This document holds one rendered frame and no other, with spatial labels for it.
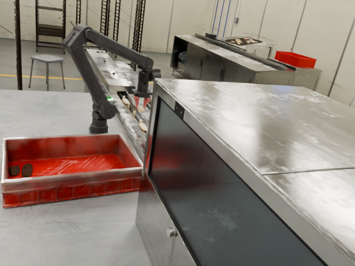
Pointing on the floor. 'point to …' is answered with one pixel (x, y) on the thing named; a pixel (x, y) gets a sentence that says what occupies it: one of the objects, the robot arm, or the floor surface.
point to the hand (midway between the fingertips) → (140, 106)
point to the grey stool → (46, 66)
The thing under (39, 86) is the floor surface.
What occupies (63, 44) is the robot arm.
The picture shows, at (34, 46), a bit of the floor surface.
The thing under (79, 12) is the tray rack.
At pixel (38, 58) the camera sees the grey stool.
